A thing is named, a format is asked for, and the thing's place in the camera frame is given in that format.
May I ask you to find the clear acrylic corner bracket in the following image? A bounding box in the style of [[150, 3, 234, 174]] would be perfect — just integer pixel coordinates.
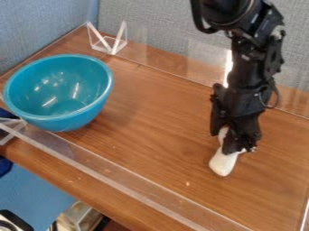
[[86, 22, 129, 55]]

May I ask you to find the grey metal table leg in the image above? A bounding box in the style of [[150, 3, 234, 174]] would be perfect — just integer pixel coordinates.
[[48, 201, 103, 231]]

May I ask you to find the clear acrylic back barrier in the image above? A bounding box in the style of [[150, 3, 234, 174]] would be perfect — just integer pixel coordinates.
[[94, 21, 309, 118]]

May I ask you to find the dark blue object at edge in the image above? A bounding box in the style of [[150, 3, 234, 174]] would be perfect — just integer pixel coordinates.
[[0, 107, 19, 179]]

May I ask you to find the blue plastic bowl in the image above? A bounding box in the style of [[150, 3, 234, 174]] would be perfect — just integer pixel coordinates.
[[3, 54, 114, 132]]

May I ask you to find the brown and white toy mushroom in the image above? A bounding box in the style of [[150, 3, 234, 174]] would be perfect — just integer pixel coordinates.
[[209, 127, 246, 177]]

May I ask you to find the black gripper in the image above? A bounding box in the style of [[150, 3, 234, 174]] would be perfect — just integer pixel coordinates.
[[210, 57, 279, 155]]

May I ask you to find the black and white floor object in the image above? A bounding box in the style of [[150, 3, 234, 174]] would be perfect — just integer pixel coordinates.
[[0, 209, 34, 231]]

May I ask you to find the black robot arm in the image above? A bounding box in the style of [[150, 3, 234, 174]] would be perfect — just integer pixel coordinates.
[[190, 0, 287, 155]]

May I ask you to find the clear acrylic barrier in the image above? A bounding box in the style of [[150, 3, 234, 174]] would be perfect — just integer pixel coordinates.
[[0, 121, 252, 231], [94, 21, 309, 118]]

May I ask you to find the clear acrylic front barrier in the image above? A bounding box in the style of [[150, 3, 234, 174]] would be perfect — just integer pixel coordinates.
[[0, 121, 252, 231]]

